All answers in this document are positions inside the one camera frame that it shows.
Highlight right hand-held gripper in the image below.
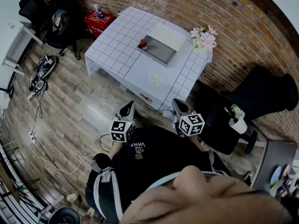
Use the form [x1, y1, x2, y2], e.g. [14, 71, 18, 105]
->
[171, 98, 206, 138]

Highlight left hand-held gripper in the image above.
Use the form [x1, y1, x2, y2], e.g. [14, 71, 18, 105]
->
[109, 100, 136, 143]

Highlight grey rectangular tray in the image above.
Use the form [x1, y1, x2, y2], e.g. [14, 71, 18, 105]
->
[137, 35, 178, 67]

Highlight person's left forearm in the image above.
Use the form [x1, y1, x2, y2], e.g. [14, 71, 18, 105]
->
[109, 140, 123, 160]

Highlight person's right forearm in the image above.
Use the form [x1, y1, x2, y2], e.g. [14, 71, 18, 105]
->
[191, 135, 207, 152]

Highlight white box lid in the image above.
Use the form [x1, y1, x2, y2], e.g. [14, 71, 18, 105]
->
[146, 22, 188, 56]

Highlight white paper roll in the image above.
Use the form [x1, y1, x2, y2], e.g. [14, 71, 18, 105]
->
[228, 117, 248, 135]

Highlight person's black clothing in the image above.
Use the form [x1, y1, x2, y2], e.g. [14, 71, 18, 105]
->
[85, 125, 235, 224]

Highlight small colourful packet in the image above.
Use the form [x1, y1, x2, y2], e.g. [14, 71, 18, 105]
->
[230, 103, 246, 119]

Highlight black office chair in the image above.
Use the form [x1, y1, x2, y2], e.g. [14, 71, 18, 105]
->
[193, 65, 299, 155]
[18, 0, 51, 30]
[43, 0, 83, 61]

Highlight person's face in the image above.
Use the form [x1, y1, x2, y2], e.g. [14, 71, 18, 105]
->
[119, 164, 293, 224]

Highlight black white shoe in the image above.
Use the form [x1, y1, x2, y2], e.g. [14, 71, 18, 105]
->
[243, 171, 253, 187]

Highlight white grid tablecloth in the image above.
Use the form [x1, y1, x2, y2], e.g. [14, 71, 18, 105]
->
[84, 7, 213, 112]

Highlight pink flowers in vase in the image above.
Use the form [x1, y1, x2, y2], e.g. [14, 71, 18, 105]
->
[190, 25, 219, 54]

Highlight white power strip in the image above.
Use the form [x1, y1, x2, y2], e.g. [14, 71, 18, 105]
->
[28, 129, 37, 145]

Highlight dark grey desk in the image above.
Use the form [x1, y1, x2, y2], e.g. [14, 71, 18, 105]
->
[253, 140, 299, 197]

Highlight blue plate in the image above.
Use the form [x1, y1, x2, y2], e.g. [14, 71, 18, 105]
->
[270, 165, 284, 189]

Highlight black round stool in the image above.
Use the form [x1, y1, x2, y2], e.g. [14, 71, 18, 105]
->
[48, 206, 81, 224]

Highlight red crate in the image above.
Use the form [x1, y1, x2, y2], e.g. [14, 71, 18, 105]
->
[84, 10, 117, 40]

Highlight grey bag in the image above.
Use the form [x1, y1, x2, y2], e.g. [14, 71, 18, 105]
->
[51, 8, 69, 32]

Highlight white desk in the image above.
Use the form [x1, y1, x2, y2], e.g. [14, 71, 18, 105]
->
[0, 0, 44, 77]

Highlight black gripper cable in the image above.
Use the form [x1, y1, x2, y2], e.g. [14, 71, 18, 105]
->
[100, 133, 115, 154]

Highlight white cable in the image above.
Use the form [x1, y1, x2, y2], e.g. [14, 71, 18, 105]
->
[1, 128, 97, 175]

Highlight gadgets heap with cables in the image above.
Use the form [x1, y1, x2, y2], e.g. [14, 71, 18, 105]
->
[28, 54, 57, 101]

